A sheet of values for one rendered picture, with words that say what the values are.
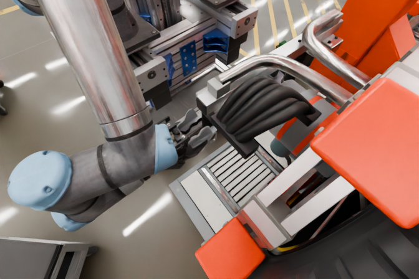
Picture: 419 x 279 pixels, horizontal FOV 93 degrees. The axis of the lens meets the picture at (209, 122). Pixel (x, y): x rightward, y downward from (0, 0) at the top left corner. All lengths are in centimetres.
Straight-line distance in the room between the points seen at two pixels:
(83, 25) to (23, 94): 195
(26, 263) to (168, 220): 60
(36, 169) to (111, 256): 106
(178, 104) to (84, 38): 107
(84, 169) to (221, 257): 25
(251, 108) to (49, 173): 28
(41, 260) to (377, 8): 148
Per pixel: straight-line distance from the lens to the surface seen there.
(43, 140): 183
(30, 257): 115
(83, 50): 30
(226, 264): 38
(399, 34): 98
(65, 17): 30
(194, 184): 122
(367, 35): 94
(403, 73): 28
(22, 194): 35
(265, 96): 29
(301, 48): 51
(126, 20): 79
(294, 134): 47
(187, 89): 140
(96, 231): 141
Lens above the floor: 126
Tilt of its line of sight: 58 degrees down
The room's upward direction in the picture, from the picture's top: straight up
